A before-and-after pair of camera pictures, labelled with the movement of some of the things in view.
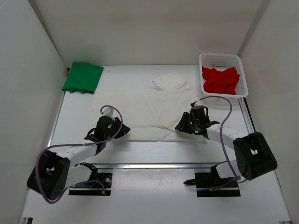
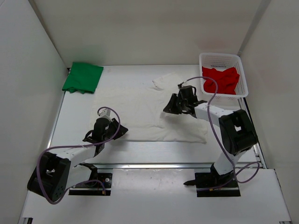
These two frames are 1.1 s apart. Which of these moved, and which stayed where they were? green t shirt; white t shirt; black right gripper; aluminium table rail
Moved: black right gripper
Stayed: aluminium table rail; green t shirt; white t shirt
